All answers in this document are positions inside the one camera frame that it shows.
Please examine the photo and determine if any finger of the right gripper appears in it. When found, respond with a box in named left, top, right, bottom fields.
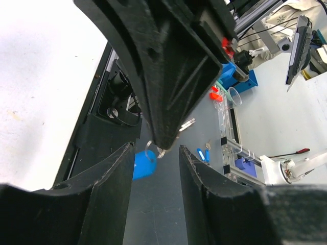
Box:
left=75, top=1, right=222, bottom=150

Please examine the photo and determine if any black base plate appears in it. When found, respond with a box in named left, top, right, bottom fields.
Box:
left=54, top=44, right=142, bottom=184

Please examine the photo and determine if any blue storage bin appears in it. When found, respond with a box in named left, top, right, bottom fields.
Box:
left=220, top=62, right=258, bottom=93

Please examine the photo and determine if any clear plastic cup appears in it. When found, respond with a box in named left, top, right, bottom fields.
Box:
left=228, top=87, right=242, bottom=107

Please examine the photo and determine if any red handled screwdriver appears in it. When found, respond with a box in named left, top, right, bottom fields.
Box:
left=271, top=148, right=310, bottom=158

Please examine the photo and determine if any blue key tag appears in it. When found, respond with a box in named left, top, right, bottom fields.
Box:
left=132, top=150, right=157, bottom=180

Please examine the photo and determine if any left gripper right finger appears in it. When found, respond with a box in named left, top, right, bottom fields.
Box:
left=179, top=145, right=326, bottom=244

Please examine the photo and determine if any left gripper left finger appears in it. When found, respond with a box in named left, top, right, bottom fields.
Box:
left=1, top=143, right=135, bottom=244

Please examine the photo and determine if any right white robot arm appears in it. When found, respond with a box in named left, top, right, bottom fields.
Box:
left=75, top=1, right=222, bottom=150

